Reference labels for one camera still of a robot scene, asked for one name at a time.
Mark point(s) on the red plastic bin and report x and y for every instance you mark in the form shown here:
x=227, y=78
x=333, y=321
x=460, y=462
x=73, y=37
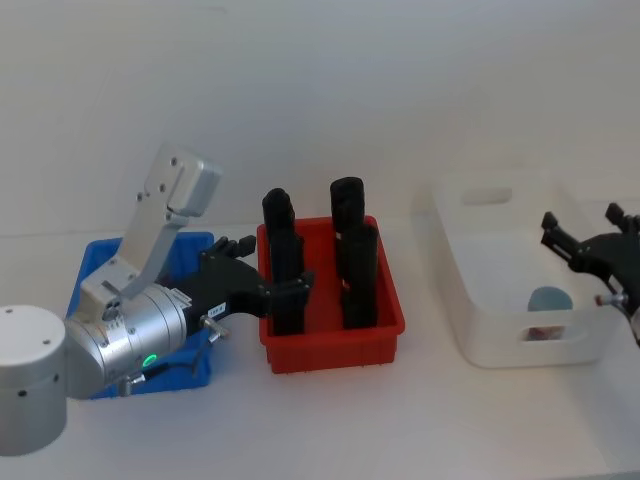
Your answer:
x=330, y=350

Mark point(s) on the black ribbed cylinder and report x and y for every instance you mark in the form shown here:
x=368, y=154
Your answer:
x=360, y=280
x=277, y=210
x=289, y=255
x=348, y=200

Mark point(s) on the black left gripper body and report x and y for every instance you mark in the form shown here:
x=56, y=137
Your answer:
x=227, y=285

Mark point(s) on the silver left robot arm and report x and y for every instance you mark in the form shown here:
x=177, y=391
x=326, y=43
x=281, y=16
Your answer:
x=150, y=320

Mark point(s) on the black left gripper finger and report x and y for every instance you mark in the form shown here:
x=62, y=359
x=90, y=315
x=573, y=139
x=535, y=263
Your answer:
x=287, y=297
x=237, y=247

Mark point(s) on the small red item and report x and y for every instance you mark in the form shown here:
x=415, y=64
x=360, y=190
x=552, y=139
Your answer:
x=545, y=334

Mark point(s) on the grey-blue round disc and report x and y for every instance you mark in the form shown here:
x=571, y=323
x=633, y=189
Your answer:
x=550, y=299

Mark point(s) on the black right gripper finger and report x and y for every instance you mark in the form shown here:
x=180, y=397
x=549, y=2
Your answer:
x=625, y=220
x=560, y=235

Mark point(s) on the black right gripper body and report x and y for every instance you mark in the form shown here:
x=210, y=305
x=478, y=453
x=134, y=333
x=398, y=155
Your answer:
x=612, y=257

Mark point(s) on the blue plastic bin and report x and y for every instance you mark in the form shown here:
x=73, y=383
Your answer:
x=190, y=362

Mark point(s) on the white plastic bin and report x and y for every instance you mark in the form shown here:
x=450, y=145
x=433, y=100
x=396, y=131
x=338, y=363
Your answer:
x=525, y=350

